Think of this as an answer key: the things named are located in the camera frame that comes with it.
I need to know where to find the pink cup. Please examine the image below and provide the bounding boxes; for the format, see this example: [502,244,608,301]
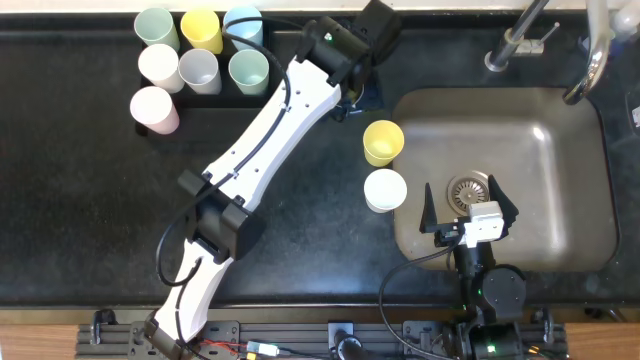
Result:
[129,85,181,136]

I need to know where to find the blue soap bottle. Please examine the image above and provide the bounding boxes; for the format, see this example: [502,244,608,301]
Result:
[579,2,640,61]

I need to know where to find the black tray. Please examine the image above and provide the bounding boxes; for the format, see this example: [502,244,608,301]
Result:
[134,19,274,143]

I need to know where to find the green cup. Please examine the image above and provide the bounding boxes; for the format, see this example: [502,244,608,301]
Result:
[133,7,181,53]
[227,48,271,97]

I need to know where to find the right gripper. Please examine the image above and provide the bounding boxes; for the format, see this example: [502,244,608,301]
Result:
[418,173,520,247]

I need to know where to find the blue cup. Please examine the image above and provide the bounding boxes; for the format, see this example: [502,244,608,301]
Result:
[222,5,265,53]

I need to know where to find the white cup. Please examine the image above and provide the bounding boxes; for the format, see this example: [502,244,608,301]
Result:
[363,168,409,215]
[137,43,186,95]

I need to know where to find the steel tap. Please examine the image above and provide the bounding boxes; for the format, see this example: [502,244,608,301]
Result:
[483,0,614,106]

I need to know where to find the black cable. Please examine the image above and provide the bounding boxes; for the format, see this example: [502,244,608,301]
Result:
[377,234,467,360]
[154,16,307,351]

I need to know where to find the mounting rail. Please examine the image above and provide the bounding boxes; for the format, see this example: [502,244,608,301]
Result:
[75,308,570,360]

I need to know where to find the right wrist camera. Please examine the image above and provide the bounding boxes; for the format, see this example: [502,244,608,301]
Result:
[464,200,505,249]

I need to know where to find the grey cup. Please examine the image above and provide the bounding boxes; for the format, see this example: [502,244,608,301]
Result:
[177,47,223,96]

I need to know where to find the steel sink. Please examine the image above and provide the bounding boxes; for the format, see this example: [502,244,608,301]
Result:
[391,87,621,274]

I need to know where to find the yellow cup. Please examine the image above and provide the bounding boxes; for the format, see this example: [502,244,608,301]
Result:
[362,119,406,168]
[179,8,225,55]

